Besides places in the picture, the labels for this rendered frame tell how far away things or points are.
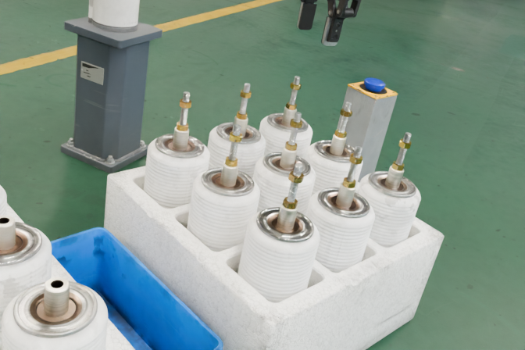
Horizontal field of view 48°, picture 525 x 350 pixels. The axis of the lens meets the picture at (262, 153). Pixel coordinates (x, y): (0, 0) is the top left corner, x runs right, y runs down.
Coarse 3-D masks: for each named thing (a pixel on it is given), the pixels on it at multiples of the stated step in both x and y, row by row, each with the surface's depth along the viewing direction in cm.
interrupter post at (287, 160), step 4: (284, 148) 89; (284, 152) 89; (288, 152) 89; (292, 152) 89; (296, 152) 89; (284, 156) 89; (288, 156) 89; (292, 156) 89; (280, 160) 90; (284, 160) 90; (288, 160) 89; (292, 160) 90; (280, 164) 90; (284, 164) 90; (288, 164) 90; (292, 164) 90; (284, 168) 90; (288, 168) 90; (292, 168) 91
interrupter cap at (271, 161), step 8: (272, 152) 93; (280, 152) 94; (264, 160) 90; (272, 160) 91; (296, 160) 93; (304, 160) 93; (272, 168) 89; (280, 168) 90; (304, 168) 90; (288, 176) 88; (304, 176) 89
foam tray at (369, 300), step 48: (144, 192) 90; (144, 240) 88; (192, 240) 81; (432, 240) 93; (192, 288) 81; (240, 288) 74; (336, 288) 78; (384, 288) 88; (240, 336) 74; (288, 336) 73; (336, 336) 83; (384, 336) 97
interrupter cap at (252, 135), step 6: (222, 126) 99; (228, 126) 99; (216, 132) 97; (222, 132) 97; (228, 132) 98; (246, 132) 99; (252, 132) 99; (258, 132) 99; (228, 138) 95; (246, 138) 97; (252, 138) 97; (258, 138) 97; (246, 144) 95
